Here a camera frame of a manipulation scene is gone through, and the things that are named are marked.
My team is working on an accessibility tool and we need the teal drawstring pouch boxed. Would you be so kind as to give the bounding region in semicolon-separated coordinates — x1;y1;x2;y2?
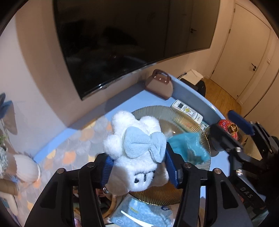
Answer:
168;132;210;165

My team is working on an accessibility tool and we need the white fluffy hat blue bow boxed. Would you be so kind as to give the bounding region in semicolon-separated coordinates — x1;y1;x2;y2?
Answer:
104;111;169;196

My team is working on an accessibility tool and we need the patterned table mat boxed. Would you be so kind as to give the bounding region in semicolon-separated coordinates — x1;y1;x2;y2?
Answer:
15;116;112;226

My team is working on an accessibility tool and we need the red ornament jar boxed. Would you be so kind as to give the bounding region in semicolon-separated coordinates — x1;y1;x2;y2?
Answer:
217;119;238;140

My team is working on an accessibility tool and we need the ribbed glass plate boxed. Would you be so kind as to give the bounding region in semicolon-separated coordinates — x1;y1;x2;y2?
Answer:
130;105;211;205

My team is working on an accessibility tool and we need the white remote control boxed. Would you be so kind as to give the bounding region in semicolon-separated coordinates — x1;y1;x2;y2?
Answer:
171;99;203;124

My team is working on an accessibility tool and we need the light blue tissue pack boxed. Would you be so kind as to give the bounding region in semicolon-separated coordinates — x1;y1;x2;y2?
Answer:
110;194;174;226

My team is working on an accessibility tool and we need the white ribbed vase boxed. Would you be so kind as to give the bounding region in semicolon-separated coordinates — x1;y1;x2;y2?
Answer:
14;154;41;183

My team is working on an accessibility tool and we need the black bag on floor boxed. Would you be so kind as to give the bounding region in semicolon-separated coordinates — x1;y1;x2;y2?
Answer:
180;79;206;97

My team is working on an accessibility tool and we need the brown handbag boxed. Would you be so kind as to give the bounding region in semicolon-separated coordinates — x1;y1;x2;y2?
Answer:
145;69;174;100

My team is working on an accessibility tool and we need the white door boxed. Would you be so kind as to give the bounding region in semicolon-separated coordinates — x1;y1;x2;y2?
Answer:
211;4;271;99

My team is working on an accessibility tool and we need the artificial flower bouquet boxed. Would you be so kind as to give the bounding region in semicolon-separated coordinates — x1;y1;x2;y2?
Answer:
1;93;17;178

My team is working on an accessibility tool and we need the black television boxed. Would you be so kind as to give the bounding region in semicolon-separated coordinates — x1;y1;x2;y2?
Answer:
53;0;220;99

